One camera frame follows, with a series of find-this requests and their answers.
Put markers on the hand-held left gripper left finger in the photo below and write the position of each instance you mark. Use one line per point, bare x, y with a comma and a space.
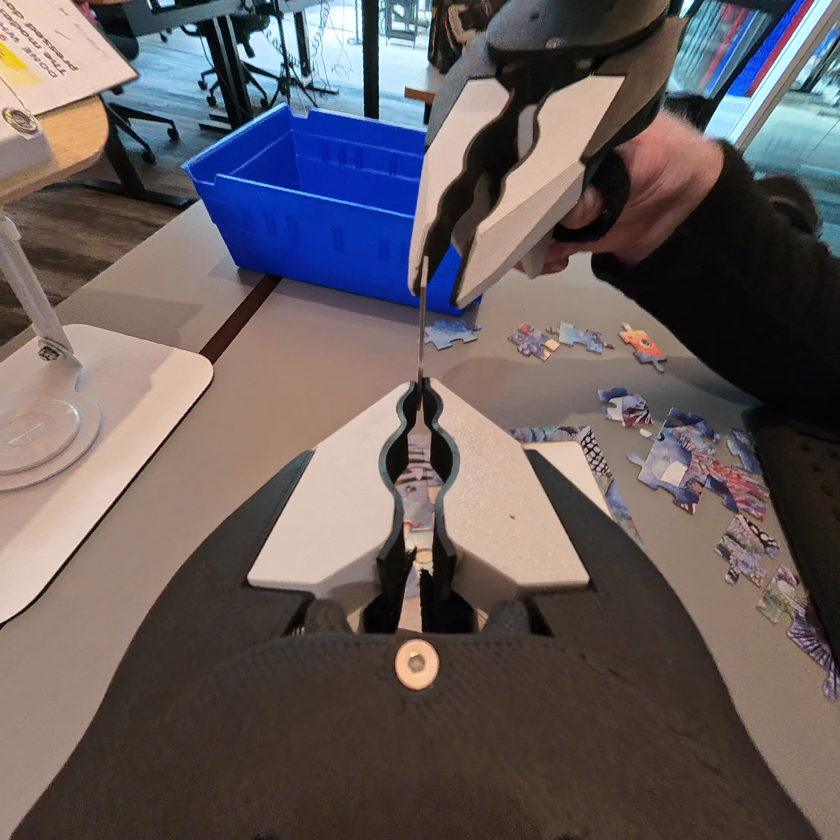
315, 525

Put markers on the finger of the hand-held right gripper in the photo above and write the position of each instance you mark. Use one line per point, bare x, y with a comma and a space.
564, 138
453, 144

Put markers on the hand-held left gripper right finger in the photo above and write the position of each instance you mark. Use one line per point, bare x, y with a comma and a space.
518, 525

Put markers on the ocean print puzzle board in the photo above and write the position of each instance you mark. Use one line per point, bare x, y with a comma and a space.
558, 459

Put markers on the purple and navy puzzle piece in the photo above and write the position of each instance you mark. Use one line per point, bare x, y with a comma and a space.
421, 341

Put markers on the person's right forearm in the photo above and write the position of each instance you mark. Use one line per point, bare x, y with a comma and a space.
754, 295

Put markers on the person's right hand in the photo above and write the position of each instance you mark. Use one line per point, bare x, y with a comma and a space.
663, 177

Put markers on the group of assembled puzzle pieces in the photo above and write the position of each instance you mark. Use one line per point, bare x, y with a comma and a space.
413, 476

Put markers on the black support pole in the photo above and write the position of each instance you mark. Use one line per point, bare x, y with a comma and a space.
371, 59

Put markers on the blue plastic storage bin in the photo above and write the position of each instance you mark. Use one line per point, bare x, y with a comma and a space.
315, 223

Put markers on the pile of loose puzzle pieces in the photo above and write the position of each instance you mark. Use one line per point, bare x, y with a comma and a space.
689, 472

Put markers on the few scattered puzzle pieces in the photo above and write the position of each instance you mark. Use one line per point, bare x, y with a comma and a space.
449, 333

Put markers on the white stand base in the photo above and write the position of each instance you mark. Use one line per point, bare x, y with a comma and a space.
144, 394

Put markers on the black office chair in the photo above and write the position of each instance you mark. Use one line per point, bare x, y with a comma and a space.
253, 29

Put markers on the black perforated pad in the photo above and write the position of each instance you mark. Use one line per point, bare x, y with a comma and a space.
800, 499

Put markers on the light wooden table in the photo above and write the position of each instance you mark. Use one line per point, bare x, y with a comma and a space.
79, 138

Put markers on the white instruction board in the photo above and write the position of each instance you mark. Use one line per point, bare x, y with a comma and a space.
59, 52

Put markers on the metal stand bracket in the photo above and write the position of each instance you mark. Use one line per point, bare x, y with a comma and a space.
43, 315

